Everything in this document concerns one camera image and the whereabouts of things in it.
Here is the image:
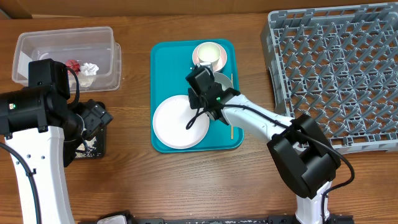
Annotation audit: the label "grey-green bowl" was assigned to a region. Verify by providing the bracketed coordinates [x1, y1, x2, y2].
[213, 72, 233, 91]

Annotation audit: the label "white tissue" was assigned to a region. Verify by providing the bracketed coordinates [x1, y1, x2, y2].
[77, 63, 99, 88]

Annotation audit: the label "red snack wrapper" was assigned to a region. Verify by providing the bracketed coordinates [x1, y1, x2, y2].
[65, 59, 80, 75]

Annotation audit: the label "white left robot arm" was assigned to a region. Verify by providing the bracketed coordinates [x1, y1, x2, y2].
[1, 59, 113, 223]

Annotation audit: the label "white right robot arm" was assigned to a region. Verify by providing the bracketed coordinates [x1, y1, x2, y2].
[186, 63, 355, 223]

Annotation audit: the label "black food waste tray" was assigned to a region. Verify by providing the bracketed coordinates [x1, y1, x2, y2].
[75, 127, 106, 159]

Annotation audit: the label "grey dishwasher rack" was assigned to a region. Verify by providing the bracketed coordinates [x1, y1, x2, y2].
[261, 2, 397, 154]

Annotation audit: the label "white cup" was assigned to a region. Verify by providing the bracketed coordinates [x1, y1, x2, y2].
[197, 42, 221, 66]

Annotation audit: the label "pink saucer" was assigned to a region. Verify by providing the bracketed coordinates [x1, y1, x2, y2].
[192, 42, 228, 72]

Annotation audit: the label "large white plate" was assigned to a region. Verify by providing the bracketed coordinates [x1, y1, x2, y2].
[152, 95, 210, 149]

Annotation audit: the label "wooden chopstick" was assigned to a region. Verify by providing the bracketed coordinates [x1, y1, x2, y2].
[230, 74, 234, 140]

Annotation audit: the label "teal serving tray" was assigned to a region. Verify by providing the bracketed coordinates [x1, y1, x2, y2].
[150, 39, 244, 152]

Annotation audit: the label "clear plastic bin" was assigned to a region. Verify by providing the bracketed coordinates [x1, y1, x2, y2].
[12, 27, 122, 92]

